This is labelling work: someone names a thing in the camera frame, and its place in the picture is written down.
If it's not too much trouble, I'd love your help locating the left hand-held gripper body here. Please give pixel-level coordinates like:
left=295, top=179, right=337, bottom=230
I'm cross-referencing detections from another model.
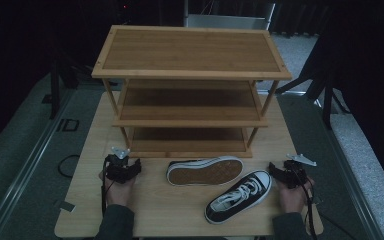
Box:
left=104, top=146, right=135, bottom=185

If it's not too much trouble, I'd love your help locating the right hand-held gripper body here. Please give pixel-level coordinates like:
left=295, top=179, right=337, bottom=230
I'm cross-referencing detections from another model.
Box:
left=282, top=153, right=318, bottom=190

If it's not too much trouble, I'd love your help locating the black white canvas sneaker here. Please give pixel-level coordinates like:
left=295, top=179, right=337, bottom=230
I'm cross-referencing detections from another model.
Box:
left=165, top=155, right=244, bottom=187
left=204, top=169, right=273, bottom=225

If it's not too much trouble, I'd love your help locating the wooden three-tier shoe rack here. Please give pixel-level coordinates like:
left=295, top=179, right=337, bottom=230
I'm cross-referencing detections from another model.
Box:
left=91, top=24, right=293, bottom=159

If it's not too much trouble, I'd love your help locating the person's left hand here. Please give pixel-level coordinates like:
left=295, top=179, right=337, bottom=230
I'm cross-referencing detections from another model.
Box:
left=98, top=169, right=138, bottom=208

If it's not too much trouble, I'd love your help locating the person's right hand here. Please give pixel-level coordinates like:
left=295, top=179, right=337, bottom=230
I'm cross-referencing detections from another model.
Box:
left=274, top=176, right=315, bottom=215

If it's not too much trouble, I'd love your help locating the black rectangular floor marker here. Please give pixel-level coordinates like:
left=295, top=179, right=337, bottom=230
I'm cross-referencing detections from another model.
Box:
left=55, top=118, right=81, bottom=133

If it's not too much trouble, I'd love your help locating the black metal stand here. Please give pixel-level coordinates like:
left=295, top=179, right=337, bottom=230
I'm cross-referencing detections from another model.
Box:
left=47, top=54, right=96, bottom=120
left=274, top=31, right=352, bottom=131

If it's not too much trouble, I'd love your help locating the white board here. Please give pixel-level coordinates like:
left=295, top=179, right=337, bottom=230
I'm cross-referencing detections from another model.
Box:
left=183, top=0, right=277, bottom=31

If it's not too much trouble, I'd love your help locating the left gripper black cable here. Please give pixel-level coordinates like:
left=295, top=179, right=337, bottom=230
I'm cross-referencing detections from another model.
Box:
left=101, top=155, right=115, bottom=218

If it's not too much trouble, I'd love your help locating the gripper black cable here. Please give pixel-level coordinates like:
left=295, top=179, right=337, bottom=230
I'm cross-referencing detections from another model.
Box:
left=101, top=155, right=115, bottom=218
left=295, top=169, right=318, bottom=240

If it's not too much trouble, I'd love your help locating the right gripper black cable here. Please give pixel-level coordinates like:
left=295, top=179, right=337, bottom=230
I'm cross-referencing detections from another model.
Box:
left=295, top=169, right=318, bottom=240

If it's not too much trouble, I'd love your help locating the black cable loop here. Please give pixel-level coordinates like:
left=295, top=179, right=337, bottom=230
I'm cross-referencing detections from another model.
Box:
left=57, top=154, right=81, bottom=179

